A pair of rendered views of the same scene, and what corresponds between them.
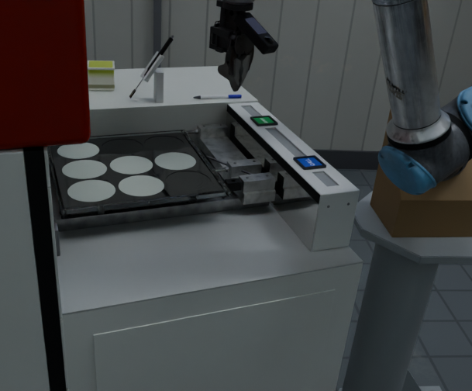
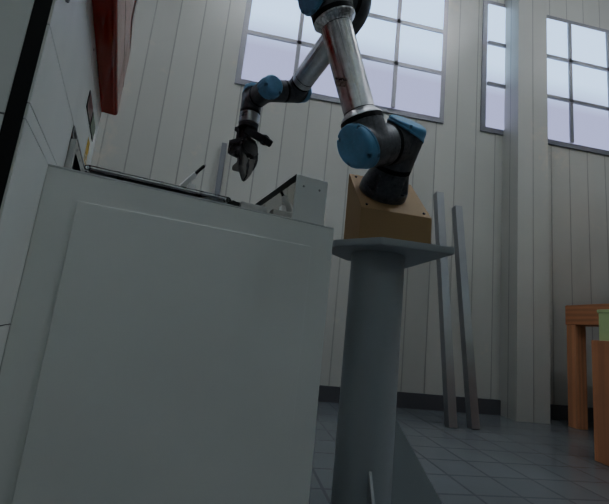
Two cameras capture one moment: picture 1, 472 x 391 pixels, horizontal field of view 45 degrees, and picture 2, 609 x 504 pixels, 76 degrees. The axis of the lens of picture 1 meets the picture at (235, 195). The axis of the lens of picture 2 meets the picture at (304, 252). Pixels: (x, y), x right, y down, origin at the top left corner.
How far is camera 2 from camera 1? 94 cm
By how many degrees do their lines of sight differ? 39
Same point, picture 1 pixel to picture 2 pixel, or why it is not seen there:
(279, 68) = not seen: hidden behind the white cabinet
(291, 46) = not seen: hidden behind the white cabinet
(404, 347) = (387, 369)
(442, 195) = (393, 210)
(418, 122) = (359, 101)
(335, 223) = (310, 204)
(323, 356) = (304, 327)
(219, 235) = not seen: hidden behind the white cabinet
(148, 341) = (130, 231)
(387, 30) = (331, 39)
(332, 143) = (330, 380)
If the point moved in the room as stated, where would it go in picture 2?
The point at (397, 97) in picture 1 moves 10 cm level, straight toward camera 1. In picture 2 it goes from (343, 85) to (338, 60)
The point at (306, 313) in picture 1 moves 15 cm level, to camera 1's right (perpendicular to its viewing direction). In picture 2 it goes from (286, 263) to (349, 270)
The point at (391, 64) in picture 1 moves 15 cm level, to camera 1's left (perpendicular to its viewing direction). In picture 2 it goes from (336, 62) to (279, 56)
